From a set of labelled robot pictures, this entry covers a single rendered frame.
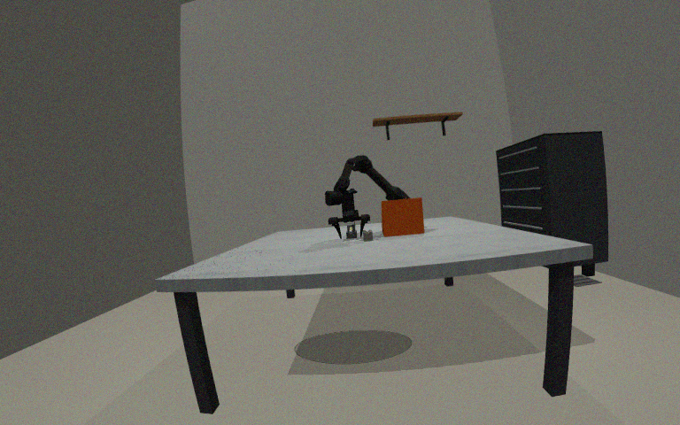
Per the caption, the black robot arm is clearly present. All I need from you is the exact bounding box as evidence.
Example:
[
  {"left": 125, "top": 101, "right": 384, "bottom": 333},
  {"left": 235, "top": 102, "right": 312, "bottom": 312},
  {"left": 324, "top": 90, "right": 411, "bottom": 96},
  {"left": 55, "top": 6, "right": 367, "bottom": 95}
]
[{"left": 325, "top": 156, "right": 410, "bottom": 223}]

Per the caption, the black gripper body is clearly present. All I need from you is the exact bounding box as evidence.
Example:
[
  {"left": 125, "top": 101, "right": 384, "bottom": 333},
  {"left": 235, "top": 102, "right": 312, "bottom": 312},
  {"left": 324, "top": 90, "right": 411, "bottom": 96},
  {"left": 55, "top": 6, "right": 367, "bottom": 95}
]
[{"left": 328, "top": 204, "right": 370, "bottom": 225}]

